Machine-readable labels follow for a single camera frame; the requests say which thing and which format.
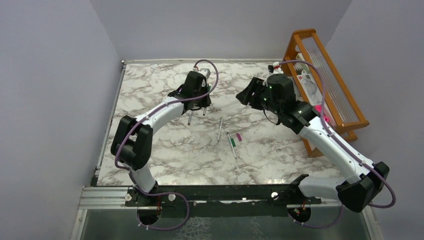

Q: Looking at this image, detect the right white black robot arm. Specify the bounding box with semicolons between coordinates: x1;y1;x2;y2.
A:
236;73;390;213

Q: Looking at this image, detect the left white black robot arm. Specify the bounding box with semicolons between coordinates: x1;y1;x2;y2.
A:
110;68;211;194

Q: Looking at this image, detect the pink pen cap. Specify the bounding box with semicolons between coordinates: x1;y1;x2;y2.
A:
236;133;242;142

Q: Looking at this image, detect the silver pen green tip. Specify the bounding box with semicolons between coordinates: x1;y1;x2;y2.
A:
226;132;237;159

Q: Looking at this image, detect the white package in rack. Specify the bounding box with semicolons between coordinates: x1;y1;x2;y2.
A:
294;62;322;106

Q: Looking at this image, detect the pink item in rack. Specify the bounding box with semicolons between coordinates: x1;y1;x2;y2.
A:
314;104;331;124

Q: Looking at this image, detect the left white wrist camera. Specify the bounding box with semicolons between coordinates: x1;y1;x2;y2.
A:
192;67;211;79

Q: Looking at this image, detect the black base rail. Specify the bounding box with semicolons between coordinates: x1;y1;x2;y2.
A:
124;184;322;218

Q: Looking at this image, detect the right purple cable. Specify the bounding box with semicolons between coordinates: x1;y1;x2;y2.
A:
268;60;397;229

